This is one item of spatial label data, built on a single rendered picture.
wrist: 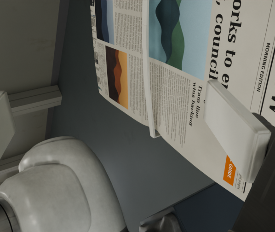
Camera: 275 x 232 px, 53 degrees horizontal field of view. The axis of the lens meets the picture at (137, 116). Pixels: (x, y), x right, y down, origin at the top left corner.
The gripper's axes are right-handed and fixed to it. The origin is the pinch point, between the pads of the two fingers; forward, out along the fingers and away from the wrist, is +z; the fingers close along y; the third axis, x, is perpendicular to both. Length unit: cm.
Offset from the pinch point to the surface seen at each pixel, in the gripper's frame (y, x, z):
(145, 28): 4.4, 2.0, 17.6
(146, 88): 4.6, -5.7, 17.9
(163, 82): 6.7, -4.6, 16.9
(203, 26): 9.2, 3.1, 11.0
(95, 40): -2.2, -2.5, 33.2
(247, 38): 11.5, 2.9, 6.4
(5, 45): -132, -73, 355
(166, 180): 44, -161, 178
